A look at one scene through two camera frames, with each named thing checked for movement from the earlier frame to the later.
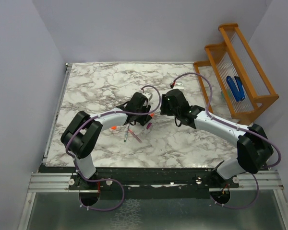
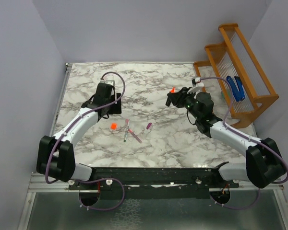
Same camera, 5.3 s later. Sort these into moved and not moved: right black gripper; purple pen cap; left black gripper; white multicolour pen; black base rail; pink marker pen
Moved: left black gripper; right black gripper
Not moved: black base rail; white multicolour pen; pink marker pen; purple pen cap
